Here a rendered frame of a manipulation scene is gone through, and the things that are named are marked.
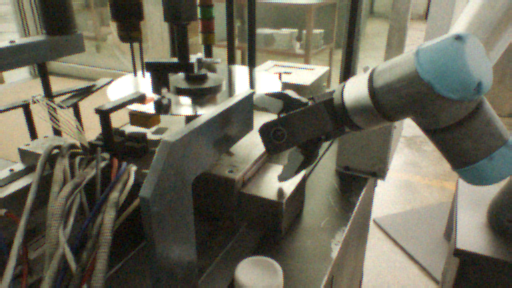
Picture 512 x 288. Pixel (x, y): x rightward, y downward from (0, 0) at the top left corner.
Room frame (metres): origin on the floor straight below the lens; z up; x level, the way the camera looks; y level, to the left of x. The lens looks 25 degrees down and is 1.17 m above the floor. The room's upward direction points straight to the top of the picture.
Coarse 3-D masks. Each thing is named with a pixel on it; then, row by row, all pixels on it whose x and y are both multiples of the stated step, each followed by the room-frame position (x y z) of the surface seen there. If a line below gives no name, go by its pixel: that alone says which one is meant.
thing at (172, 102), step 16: (208, 64) 0.90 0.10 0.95; (224, 64) 0.90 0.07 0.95; (128, 80) 0.77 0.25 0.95; (144, 80) 0.77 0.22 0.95; (240, 80) 0.77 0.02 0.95; (256, 80) 0.77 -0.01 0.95; (272, 80) 0.77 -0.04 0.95; (112, 96) 0.67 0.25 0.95; (176, 96) 0.67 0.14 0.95; (192, 96) 0.67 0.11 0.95; (208, 96) 0.67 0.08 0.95; (224, 96) 0.67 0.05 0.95; (144, 112) 0.60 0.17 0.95; (160, 112) 0.59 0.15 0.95; (176, 112) 0.59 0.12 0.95; (192, 112) 0.59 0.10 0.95
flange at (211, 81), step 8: (176, 80) 0.73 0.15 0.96; (184, 80) 0.73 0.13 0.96; (192, 80) 0.72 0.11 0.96; (200, 80) 0.73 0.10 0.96; (208, 80) 0.73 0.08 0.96; (216, 80) 0.74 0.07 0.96; (224, 80) 0.74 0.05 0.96; (176, 88) 0.70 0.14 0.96; (184, 88) 0.69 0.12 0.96; (192, 88) 0.69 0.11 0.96; (200, 88) 0.69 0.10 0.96; (208, 88) 0.70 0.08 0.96; (216, 88) 0.71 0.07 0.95
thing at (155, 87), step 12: (180, 36) 0.66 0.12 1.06; (180, 48) 0.66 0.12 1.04; (156, 60) 0.67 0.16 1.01; (168, 60) 0.67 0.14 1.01; (180, 60) 0.66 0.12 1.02; (192, 60) 0.67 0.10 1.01; (156, 72) 0.66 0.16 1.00; (168, 72) 0.66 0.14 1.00; (180, 72) 0.66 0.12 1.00; (192, 72) 0.66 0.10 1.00; (156, 84) 0.66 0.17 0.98; (168, 84) 0.67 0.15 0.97
